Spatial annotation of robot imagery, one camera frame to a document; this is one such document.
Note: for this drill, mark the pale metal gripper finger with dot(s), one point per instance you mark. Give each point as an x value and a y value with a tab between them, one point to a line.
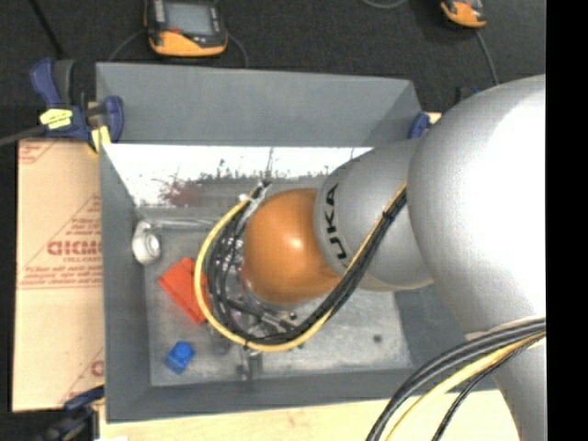
244	367
256	365

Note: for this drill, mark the blue toy block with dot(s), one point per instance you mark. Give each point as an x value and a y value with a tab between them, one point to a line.
179	356

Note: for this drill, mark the orange-red flat block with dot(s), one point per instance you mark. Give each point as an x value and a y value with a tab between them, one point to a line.
182	286

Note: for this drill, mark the white cup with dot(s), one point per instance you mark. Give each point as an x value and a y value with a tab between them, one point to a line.
146	243

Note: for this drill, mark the grey metal bin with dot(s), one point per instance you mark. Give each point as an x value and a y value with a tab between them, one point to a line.
239	108

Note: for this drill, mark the brown cardboard board red print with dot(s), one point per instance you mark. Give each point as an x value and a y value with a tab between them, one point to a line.
55	200

